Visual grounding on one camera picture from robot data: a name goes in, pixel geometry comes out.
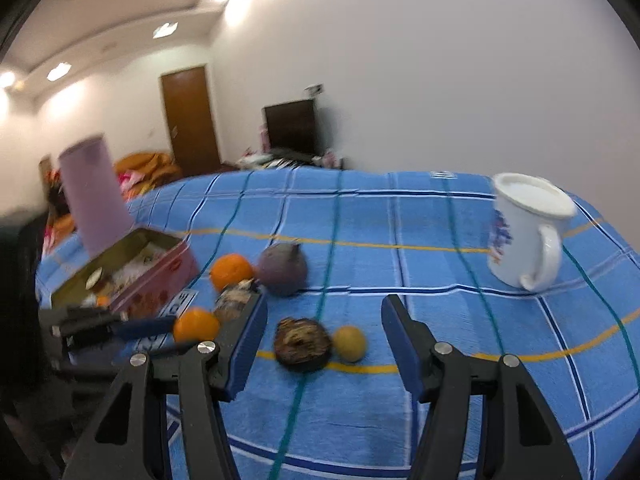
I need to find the purple turnip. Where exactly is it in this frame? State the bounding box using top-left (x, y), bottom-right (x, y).
top-left (256, 241), bottom-right (308, 297)

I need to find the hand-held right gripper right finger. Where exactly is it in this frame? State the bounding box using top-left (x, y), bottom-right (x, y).
top-left (381, 294), bottom-right (583, 480)

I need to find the printed paper leaflet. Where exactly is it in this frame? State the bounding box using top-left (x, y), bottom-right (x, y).
top-left (107, 242), bottom-right (173, 286)

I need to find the white printed mug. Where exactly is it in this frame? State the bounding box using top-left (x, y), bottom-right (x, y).
top-left (487, 172), bottom-right (578, 292)

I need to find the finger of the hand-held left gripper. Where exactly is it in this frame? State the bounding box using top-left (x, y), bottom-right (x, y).
top-left (105, 316), bottom-right (177, 338)
top-left (39, 306), bottom-right (130, 323)

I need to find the dark brown wrinkled bulb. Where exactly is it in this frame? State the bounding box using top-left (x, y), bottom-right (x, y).
top-left (273, 317), bottom-right (332, 373)

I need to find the large orange mandarin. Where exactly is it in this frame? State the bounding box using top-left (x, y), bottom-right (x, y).
top-left (209, 254), bottom-right (255, 292)

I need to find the blue plaid blanket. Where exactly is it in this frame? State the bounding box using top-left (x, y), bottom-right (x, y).
top-left (35, 167), bottom-right (640, 480)

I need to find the brown wooden room door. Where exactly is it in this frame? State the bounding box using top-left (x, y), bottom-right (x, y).
top-left (160, 65), bottom-right (222, 176)

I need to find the pink metal tin box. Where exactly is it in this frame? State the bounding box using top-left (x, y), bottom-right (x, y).
top-left (50, 227), bottom-right (201, 321)

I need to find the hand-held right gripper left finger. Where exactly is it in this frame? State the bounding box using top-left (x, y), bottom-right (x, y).
top-left (62, 290), bottom-right (269, 480)

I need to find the pink electric kettle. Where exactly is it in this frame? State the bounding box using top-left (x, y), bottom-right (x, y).
top-left (58, 133), bottom-right (135, 256)

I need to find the small yellow kumquat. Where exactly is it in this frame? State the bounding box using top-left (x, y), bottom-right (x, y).
top-left (332, 326), bottom-right (367, 363)

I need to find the orange leather sofa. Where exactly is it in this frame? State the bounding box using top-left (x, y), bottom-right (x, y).
top-left (114, 151), bottom-right (182, 196)

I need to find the white television stand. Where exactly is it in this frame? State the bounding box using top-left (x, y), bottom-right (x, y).
top-left (235, 150), bottom-right (346, 171)

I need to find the black television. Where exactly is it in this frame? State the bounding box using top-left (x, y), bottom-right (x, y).
top-left (262, 98), bottom-right (321, 156)

